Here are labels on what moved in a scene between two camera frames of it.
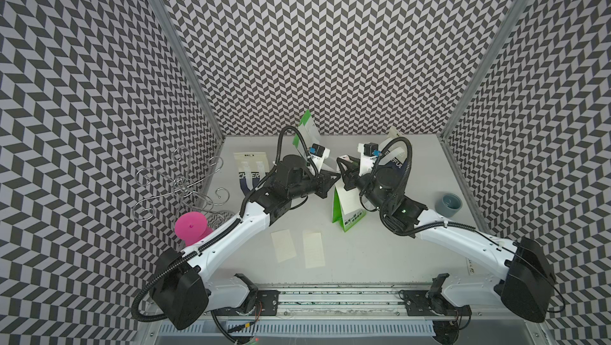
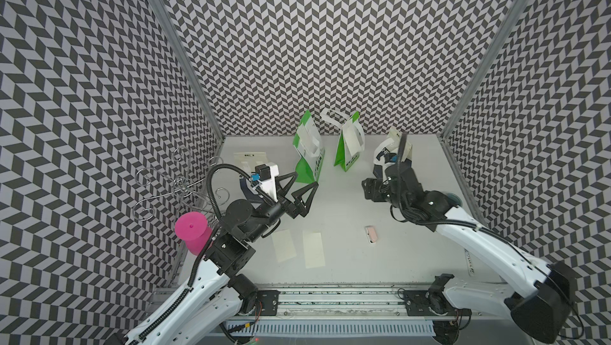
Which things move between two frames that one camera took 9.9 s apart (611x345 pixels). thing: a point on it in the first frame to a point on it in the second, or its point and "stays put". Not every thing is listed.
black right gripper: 346,176 to 372,189
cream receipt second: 313,249 stays put
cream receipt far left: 283,245 stays put
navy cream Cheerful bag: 395,156 stays put
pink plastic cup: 192,227 stays put
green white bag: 347,207 to 352,137
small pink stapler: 345,157 to 371,234
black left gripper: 324,182 to 290,208
